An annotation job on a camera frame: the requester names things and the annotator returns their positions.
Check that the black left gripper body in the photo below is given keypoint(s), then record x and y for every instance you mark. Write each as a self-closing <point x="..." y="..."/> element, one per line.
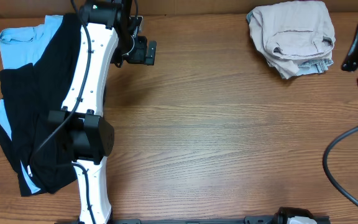
<point x="150" y="53"/>

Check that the beige khaki shorts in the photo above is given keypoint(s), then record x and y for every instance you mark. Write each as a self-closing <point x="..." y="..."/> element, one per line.
<point x="296" y="30"/>

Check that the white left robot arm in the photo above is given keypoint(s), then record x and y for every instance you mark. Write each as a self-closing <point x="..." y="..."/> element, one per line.
<point x="110" y="34"/>

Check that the folded light blue denim shorts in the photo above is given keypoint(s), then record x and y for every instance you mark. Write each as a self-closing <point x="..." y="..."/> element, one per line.
<point x="286" y="68"/>

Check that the black garment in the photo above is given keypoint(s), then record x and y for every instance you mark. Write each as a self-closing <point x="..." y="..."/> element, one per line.
<point x="30" y="93"/>

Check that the light blue shirt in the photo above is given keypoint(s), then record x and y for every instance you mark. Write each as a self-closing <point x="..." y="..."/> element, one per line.
<point x="18" y="47"/>

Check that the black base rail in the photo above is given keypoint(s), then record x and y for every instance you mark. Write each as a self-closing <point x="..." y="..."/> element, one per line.
<point x="284" y="215"/>

